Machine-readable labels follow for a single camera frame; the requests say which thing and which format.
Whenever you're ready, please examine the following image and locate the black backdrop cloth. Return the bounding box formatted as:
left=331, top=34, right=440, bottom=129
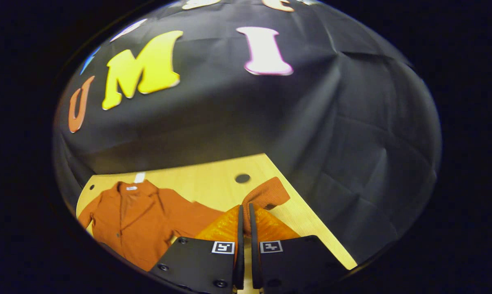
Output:
left=52, top=0, right=442, bottom=266

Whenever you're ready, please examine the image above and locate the rust orange shirt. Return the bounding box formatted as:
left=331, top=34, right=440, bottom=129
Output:
left=78, top=176, right=291, bottom=272

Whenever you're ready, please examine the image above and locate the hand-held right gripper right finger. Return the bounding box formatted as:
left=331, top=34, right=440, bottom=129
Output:
left=248, top=203, right=352, bottom=294

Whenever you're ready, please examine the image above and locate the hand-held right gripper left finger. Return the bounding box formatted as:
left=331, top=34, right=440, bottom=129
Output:
left=148, top=203, right=246, bottom=294

